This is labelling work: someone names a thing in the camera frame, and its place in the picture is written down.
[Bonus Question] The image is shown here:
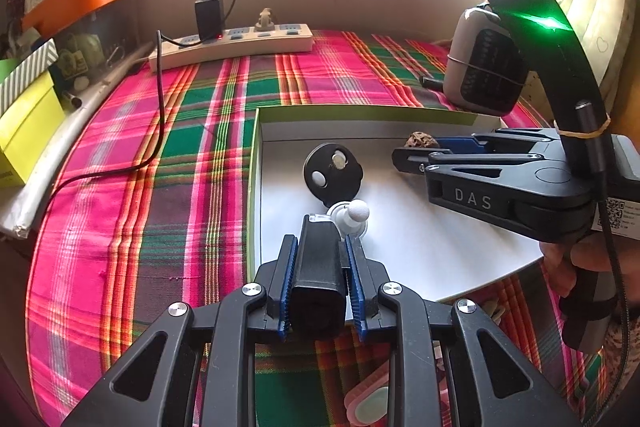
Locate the white knob plug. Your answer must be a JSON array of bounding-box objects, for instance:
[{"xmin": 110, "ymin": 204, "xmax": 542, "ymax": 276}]
[{"xmin": 326, "ymin": 201, "xmax": 372, "ymax": 240}]

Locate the green and white cardboard box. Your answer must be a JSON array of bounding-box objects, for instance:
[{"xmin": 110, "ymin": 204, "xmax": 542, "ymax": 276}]
[{"xmin": 245, "ymin": 104, "xmax": 558, "ymax": 303}]

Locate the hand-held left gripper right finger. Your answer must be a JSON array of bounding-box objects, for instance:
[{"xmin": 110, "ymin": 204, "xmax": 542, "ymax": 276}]
[{"xmin": 340, "ymin": 237, "xmax": 583, "ymax": 427}]

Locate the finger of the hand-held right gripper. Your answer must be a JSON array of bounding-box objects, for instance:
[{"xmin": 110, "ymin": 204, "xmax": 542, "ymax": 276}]
[
  {"xmin": 391, "ymin": 147, "xmax": 546, "ymax": 175},
  {"xmin": 437, "ymin": 129, "xmax": 563, "ymax": 158}
]

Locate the person's right hand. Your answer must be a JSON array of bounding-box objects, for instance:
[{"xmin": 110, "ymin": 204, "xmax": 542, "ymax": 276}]
[{"xmin": 540, "ymin": 234, "xmax": 621, "ymax": 300}]

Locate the pink plastic clip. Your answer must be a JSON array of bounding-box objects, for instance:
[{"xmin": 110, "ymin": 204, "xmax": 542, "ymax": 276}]
[{"xmin": 344, "ymin": 377, "xmax": 393, "ymax": 425}]

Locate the black rectangular device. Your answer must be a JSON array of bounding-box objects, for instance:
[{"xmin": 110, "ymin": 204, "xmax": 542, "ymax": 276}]
[{"xmin": 290, "ymin": 214, "xmax": 347, "ymax": 340}]

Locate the black charger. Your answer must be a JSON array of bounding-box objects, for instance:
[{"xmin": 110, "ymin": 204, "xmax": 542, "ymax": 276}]
[{"xmin": 194, "ymin": 0, "xmax": 225, "ymax": 42}]

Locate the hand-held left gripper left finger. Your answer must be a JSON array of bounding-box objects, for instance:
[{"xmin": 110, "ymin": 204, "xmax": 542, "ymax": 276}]
[{"xmin": 62, "ymin": 234, "xmax": 301, "ymax": 427}]

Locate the beige power strip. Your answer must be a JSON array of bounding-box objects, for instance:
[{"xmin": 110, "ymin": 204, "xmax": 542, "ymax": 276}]
[{"xmin": 149, "ymin": 23, "xmax": 314, "ymax": 72}]

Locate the grey small heater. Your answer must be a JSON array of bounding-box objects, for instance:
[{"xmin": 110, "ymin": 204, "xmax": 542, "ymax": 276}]
[{"xmin": 444, "ymin": 5, "xmax": 531, "ymax": 118}]

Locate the yellow green box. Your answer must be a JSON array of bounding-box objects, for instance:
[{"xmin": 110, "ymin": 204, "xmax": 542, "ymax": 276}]
[{"xmin": 0, "ymin": 72, "xmax": 66, "ymax": 188}]

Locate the black power cable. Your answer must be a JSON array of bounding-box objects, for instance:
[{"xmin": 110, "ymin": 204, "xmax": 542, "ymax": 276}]
[{"xmin": 47, "ymin": 0, "xmax": 237, "ymax": 228}]

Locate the green white striped box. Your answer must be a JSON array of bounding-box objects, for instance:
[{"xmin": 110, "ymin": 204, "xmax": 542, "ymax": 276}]
[{"xmin": 0, "ymin": 39, "xmax": 60, "ymax": 108}]

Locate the black key fob remote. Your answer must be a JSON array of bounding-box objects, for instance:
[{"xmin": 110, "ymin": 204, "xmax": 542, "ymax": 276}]
[{"xmin": 303, "ymin": 142, "xmax": 363, "ymax": 208}]

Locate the brown walnut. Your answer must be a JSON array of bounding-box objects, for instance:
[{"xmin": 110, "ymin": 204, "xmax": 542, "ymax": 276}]
[{"xmin": 405, "ymin": 132, "xmax": 441, "ymax": 151}]

